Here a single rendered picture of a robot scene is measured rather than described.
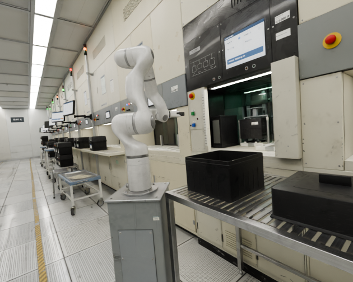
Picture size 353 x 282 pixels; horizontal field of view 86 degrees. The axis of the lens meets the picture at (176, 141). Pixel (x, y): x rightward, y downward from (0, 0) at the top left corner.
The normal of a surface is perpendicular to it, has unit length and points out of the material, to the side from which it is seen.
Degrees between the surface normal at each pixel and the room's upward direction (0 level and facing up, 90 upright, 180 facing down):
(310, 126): 90
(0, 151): 90
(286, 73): 90
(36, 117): 90
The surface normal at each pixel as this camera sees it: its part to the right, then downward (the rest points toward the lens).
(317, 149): -0.78, 0.10
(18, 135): 0.62, 0.00
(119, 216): -0.11, 0.07
